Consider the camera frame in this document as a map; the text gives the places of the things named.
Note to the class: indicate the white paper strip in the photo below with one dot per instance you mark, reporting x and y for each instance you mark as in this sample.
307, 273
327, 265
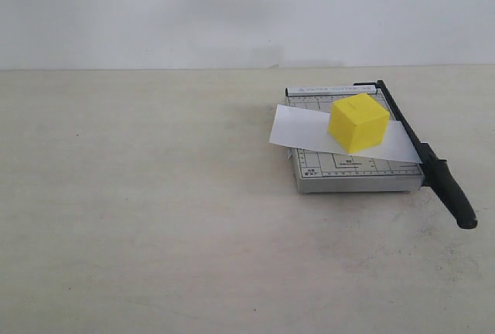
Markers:
295, 127

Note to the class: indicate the yellow foam cube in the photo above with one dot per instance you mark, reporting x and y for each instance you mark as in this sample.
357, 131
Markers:
358, 122

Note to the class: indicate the grey paper cutter base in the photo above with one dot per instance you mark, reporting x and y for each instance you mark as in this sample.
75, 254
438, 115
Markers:
319, 172

